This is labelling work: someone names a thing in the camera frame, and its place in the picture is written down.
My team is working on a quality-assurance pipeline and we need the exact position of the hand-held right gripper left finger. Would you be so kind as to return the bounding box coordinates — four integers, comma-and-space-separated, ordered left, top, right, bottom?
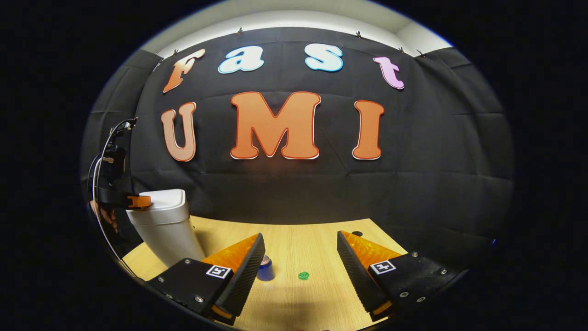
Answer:
148, 233, 266, 327

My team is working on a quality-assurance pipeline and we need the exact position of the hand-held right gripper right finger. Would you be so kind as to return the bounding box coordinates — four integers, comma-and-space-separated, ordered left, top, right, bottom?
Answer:
337, 230, 460, 322

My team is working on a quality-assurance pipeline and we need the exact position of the blue pop can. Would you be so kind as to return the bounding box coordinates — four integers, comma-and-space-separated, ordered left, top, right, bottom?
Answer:
256, 256, 275, 281

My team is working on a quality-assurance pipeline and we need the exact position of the white desktop garbage bin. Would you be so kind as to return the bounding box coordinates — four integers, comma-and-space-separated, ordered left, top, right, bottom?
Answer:
126, 189, 206, 268

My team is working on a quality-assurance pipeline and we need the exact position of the wooden desktop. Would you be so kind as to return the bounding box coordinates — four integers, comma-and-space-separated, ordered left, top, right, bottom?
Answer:
120, 215, 409, 331

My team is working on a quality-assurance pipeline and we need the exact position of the black backdrop cloth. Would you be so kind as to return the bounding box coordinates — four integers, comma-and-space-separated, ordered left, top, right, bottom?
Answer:
82, 27, 514, 267

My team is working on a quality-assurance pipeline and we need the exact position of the row of black cloth clips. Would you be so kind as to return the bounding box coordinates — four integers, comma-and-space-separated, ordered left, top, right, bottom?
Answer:
172, 28, 425, 58

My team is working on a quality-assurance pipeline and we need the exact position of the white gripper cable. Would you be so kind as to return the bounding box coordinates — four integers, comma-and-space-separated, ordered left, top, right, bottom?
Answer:
92, 119, 138, 275

